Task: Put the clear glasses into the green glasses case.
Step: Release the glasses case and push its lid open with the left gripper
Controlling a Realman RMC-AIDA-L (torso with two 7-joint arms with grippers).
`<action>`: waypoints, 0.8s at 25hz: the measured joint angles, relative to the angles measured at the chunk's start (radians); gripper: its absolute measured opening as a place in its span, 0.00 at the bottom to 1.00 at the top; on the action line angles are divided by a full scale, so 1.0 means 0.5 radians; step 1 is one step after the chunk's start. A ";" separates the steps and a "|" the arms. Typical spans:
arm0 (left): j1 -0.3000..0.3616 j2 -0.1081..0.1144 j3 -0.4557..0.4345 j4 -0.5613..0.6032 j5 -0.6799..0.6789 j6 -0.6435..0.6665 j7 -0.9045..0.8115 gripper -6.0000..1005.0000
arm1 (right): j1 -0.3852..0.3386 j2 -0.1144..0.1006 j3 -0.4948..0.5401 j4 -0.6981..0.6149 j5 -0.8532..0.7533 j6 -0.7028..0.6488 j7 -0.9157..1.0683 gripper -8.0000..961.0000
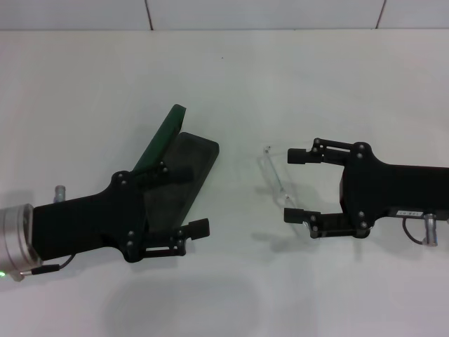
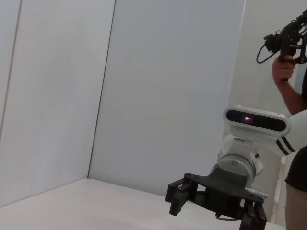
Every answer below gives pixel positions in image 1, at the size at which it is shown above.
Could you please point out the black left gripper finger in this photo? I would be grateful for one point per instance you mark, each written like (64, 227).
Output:
(175, 175)
(199, 228)

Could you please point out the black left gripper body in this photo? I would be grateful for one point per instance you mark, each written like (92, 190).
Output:
(87, 221)

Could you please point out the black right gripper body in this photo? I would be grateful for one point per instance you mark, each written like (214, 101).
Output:
(393, 189)

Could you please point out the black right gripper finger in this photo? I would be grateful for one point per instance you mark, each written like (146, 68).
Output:
(294, 215)
(297, 156)

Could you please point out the green glasses case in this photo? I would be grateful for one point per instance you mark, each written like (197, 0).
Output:
(196, 158)

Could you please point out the clear white glasses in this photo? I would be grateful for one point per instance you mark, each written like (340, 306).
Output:
(278, 177)

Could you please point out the silver left wrist port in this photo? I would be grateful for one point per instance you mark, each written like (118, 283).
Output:
(59, 193)

